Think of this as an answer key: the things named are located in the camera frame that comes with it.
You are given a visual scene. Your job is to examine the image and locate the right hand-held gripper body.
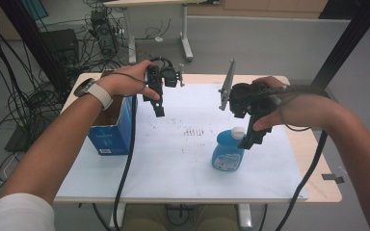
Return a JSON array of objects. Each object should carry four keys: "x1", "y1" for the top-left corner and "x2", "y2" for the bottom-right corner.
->
[{"x1": 218, "y1": 58, "x2": 282, "y2": 129}]

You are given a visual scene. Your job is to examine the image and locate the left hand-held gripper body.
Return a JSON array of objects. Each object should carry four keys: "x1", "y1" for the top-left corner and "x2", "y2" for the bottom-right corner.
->
[{"x1": 143, "y1": 63, "x2": 186, "y2": 109}]

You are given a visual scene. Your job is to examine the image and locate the blue detergent bottle white cap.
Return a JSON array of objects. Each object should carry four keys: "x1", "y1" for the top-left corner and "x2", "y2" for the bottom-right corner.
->
[{"x1": 211, "y1": 126, "x2": 248, "y2": 172}]

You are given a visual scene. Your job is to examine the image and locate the blue cardboard box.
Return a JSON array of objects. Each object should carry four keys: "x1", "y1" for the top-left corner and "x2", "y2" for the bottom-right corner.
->
[{"x1": 87, "y1": 69, "x2": 139, "y2": 157}]

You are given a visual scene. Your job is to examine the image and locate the person's left hand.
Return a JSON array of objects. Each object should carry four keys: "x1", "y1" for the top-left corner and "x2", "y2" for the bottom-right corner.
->
[{"x1": 96, "y1": 60, "x2": 162, "y2": 101}]

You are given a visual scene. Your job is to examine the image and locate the person's right hand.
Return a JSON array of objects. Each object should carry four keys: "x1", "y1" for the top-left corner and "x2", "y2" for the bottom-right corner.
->
[{"x1": 251, "y1": 75, "x2": 335, "y2": 133}]

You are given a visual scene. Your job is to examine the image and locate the white desk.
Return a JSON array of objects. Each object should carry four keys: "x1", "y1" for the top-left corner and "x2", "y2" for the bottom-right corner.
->
[{"x1": 103, "y1": 0, "x2": 221, "y2": 64}]

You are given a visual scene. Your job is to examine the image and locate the wristwatch with white band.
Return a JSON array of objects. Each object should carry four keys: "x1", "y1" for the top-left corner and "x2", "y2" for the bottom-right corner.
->
[{"x1": 72, "y1": 77, "x2": 114, "y2": 111}]

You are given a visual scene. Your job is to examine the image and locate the white table mat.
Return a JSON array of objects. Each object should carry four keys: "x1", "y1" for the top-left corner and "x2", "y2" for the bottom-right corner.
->
[{"x1": 55, "y1": 82, "x2": 309, "y2": 200}]

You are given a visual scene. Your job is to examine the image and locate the grey tape piece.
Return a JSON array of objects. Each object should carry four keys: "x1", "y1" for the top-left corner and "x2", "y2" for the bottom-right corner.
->
[{"x1": 321, "y1": 172, "x2": 346, "y2": 185}]

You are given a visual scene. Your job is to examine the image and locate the black square box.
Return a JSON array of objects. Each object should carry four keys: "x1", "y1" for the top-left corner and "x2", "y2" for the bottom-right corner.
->
[{"x1": 40, "y1": 28, "x2": 80, "y2": 66}]

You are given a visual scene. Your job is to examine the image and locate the person's olive trousers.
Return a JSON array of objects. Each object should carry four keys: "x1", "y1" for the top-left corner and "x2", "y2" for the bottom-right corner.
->
[{"x1": 121, "y1": 202, "x2": 240, "y2": 231}]

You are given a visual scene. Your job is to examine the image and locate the teal panel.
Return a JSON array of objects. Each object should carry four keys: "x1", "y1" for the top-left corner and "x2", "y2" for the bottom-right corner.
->
[{"x1": 20, "y1": 0, "x2": 50, "y2": 21}]

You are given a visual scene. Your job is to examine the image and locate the person's white sleeve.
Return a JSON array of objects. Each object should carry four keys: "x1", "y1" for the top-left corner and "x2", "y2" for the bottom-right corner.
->
[{"x1": 0, "y1": 192, "x2": 56, "y2": 231}]

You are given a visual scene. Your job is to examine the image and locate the short black cable loop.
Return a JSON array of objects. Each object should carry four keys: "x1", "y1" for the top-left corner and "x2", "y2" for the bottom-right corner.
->
[{"x1": 148, "y1": 56, "x2": 174, "y2": 69}]

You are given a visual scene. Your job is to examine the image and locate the right gripper thin wrist strap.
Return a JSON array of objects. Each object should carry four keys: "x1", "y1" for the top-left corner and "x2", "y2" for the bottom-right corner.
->
[{"x1": 278, "y1": 95, "x2": 312, "y2": 133}]

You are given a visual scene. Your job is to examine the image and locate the gripper thin wrist strap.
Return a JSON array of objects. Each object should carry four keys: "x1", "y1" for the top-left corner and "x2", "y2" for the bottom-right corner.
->
[
  {"x1": 104, "y1": 71, "x2": 147, "y2": 94},
  {"x1": 278, "y1": 95, "x2": 312, "y2": 133}
]

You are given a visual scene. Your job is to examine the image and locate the left gripper thin wrist strap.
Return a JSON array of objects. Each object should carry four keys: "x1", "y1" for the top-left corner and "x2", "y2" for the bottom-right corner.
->
[{"x1": 104, "y1": 71, "x2": 147, "y2": 94}]

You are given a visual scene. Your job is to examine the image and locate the right gripper thick black cable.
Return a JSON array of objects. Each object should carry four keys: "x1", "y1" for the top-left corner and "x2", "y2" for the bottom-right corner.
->
[{"x1": 269, "y1": 84, "x2": 331, "y2": 231}]

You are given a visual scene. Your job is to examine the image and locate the gripper thick black cable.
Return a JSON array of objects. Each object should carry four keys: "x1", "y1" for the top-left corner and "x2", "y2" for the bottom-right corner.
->
[
  {"x1": 269, "y1": 84, "x2": 331, "y2": 231},
  {"x1": 113, "y1": 95, "x2": 139, "y2": 231}
]

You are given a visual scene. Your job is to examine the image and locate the left gripper thick black cable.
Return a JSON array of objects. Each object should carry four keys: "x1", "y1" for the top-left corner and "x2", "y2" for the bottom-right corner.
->
[{"x1": 113, "y1": 95, "x2": 139, "y2": 231}]

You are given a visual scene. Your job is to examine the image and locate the black metal frame post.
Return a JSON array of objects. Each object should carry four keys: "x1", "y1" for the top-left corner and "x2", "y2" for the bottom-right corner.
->
[
  {"x1": 0, "y1": 0, "x2": 71, "y2": 97},
  {"x1": 311, "y1": 0, "x2": 370, "y2": 97}
]

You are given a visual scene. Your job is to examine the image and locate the tangle of black floor cables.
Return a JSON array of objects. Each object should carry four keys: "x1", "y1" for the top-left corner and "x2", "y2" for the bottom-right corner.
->
[{"x1": 0, "y1": 0, "x2": 129, "y2": 206}]

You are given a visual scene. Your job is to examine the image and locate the thin white cable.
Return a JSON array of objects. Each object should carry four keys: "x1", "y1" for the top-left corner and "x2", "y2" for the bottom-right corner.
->
[{"x1": 2, "y1": 153, "x2": 17, "y2": 172}]

